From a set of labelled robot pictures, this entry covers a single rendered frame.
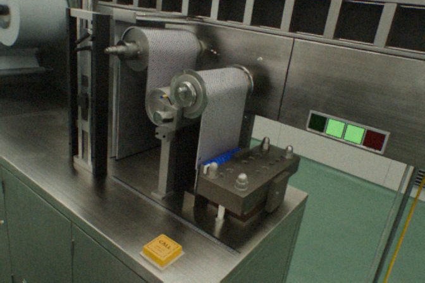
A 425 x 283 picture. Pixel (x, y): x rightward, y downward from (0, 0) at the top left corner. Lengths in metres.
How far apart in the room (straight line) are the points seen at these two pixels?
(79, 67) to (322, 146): 2.96
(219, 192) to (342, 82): 0.51
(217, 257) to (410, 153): 0.63
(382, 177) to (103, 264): 3.01
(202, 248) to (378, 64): 0.72
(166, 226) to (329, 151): 2.90
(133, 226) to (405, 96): 0.85
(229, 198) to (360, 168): 2.83
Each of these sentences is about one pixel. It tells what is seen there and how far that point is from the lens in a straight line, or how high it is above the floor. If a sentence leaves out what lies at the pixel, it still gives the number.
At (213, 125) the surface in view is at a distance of 1.02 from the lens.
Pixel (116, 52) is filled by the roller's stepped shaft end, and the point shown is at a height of 1.33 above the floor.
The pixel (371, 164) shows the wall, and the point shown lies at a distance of 3.64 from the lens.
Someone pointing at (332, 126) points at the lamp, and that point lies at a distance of 1.13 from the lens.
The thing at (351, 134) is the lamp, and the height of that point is 1.18.
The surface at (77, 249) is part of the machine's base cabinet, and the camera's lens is 1.19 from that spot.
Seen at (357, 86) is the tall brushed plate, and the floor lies 1.33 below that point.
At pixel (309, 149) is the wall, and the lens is 3.78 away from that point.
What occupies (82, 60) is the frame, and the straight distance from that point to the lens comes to 1.18.
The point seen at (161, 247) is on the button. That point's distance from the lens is 0.88.
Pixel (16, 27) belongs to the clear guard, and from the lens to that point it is 1.73.
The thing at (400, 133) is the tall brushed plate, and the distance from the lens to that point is 1.10.
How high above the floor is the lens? 1.50
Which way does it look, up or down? 20 degrees down
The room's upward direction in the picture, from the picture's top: 8 degrees clockwise
